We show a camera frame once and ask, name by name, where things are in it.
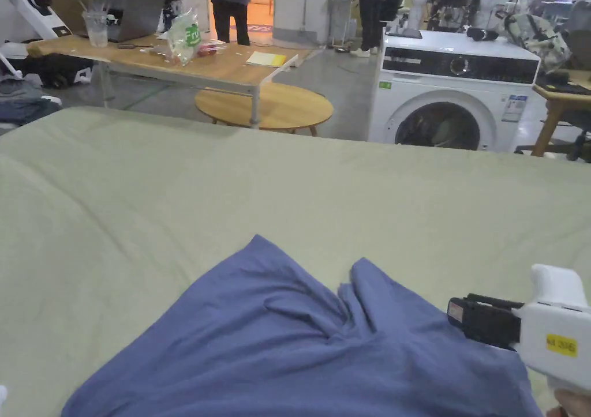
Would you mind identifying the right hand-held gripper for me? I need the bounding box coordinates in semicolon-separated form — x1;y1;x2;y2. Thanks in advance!
447;264;591;392

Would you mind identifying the dark blue shirt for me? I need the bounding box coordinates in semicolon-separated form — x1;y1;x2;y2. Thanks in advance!
61;234;543;417

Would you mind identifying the person's right hand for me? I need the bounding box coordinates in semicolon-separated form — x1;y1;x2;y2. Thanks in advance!
553;388;591;417

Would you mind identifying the wooden desk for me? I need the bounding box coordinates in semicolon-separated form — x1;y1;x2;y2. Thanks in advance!
530;70;591;157

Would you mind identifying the white washing machine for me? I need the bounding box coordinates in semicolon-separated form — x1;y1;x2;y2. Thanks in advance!
368;26;541;154

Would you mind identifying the bed with pale green sheet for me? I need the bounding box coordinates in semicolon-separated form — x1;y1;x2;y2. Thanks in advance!
0;106;591;417

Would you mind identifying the dark blue cloth on floor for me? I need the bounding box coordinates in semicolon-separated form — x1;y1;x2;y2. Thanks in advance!
0;96;63;126

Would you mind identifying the camouflage backpack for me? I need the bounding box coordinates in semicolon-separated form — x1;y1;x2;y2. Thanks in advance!
503;13;573;73

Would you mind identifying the round low wooden table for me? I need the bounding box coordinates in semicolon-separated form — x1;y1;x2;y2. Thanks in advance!
194;83;334;137

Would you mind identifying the grey cloth on floor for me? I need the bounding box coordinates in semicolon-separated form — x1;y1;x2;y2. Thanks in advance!
0;76;43;99

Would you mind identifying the white humanoid robot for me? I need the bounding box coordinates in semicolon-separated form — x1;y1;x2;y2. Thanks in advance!
408;0;433;32
0;0;72;44
477;0;505;31

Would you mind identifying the long wooden table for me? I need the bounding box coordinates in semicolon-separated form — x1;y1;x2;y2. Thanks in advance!
26;0;301;128

